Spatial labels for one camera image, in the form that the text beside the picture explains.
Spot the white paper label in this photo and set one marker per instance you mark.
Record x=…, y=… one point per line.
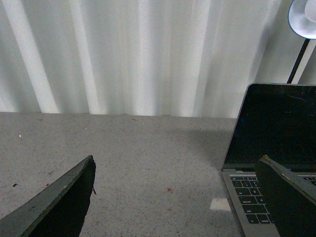
x=220, y=204

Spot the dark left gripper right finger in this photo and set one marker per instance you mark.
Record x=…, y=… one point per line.
x=291, y=200

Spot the blue desk lamp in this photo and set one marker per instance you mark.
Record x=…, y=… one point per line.
x=302, y=21

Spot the white curtain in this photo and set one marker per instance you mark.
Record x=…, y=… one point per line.
x=191, y=58

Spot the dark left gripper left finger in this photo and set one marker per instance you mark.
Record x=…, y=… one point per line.
x=57, y=211

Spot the grey laptop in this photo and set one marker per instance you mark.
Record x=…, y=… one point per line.
x=278, y=121

